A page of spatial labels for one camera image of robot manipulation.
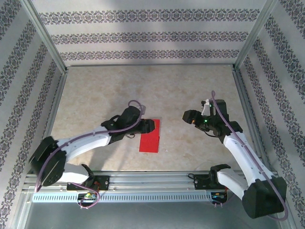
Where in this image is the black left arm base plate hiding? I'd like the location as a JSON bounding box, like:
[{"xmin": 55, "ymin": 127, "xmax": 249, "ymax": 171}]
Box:
[{"xmin": 66, "ymin": 175, "xmax": 111, "ymax": 191}]

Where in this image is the short aluminium table-edge rail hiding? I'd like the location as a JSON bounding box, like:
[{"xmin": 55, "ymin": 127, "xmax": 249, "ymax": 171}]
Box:
[
  {"xmin": 32, "ymin": 69, "xmax": 69, "ymax": 174},
  {"xmin": 232, "ymin": 66, "xmax": 272, "ymax": 172}
]

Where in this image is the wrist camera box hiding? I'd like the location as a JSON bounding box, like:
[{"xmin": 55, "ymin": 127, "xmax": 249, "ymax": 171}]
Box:
[
  {"xmin": 201, "ymin": 99, "xmax": 228, "ymax": 117},
  {"xmin": 119, "ymin": 104, "xmax": 146, "ymax": 127}
]

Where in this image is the grey sheet metal panel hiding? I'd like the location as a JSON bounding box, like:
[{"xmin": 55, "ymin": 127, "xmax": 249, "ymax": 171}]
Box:
[{"xmin": 23, "ymin": 201, "xmax": 283, "ymax": 229}]

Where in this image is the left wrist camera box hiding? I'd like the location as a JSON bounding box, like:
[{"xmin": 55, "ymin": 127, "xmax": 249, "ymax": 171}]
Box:
[{"xmin": 119, "ymin": 104, "xmax": 146, "ymax": 127}]

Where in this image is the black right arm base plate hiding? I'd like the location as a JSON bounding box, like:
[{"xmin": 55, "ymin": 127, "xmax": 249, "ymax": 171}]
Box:
[{"xmin": 194, "ymin": 174, "xmax": 229, "ymax": 191}]

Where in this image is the slotted grey cable duct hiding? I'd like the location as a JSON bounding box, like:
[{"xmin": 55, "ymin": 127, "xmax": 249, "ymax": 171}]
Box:
[{"xmin": 31, "ymin": 192, "xmax": 213, "ymax": 203}]

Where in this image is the aluminium frame post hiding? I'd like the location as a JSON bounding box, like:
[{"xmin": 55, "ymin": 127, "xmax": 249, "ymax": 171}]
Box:
[
  {"xmin": 20, "ymin": 0, "xmax": 69, "ymax": 75},
  {"xmin": 232, "ymin": 0, "xmax": 280, "ymax": 72}
]

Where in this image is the long aluminium table-edge rail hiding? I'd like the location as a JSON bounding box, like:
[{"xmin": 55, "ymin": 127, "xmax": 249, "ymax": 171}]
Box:
[{"xmin": 65, "ymin": 63, "xmax": 235, "ymax": 69}]

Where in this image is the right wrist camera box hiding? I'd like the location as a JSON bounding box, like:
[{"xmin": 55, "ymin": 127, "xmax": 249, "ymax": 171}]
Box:
[{"xmin": 201, "ymin": 99, "xmax": 228, "ymax": 117}]

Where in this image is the red cloth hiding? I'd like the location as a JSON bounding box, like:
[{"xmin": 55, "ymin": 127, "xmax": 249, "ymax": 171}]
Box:
[{"xmin": 138, "ymin": 118, "xmax": 162, "ymax": 153}]

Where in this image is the wide aluminium mounting rail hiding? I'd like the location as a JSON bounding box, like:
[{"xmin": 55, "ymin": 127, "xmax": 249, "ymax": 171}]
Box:
[{"xmin": 22, "ymin": 170, "xmax": 280, "ymax": 192}]

